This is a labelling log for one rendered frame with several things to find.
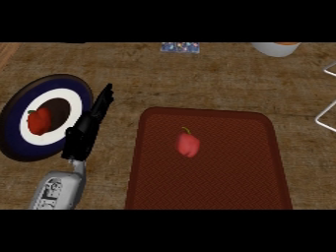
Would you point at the blue patterned box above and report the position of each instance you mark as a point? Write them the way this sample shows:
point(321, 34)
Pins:
point(179, 47)

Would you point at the white round container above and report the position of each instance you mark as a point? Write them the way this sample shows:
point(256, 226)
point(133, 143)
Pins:
point(275, 49)

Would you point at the blue and white plate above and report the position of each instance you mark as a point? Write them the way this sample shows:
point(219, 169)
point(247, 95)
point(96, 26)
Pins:
point(27, 138)

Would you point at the dark red pepper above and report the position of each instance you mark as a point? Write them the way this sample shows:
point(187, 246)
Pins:
point(39, 120)

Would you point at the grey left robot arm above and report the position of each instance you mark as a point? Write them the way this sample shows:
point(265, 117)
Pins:
point(58, 190)

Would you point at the dark red tray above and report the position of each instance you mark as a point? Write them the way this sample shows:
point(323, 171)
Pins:
point(209, 164)

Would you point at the pink-red squash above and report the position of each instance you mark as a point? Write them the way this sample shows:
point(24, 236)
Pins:
point(188, 144)

